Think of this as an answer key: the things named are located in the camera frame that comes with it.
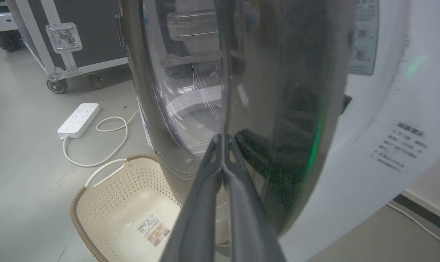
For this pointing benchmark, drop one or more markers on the cream plastic laundry basket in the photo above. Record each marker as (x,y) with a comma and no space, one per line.
(121,211)

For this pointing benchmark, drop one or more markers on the white washing machine body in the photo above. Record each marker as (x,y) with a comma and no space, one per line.
(384,145)

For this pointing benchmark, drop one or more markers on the dark glass washing machine door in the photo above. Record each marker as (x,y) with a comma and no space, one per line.
(271,91)

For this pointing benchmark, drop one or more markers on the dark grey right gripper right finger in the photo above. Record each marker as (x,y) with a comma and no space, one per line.
(249,214)

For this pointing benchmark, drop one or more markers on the black flight case on wheels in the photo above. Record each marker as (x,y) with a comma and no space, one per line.
(78,32)

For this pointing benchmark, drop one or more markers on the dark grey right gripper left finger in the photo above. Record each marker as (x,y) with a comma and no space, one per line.
(196,214)

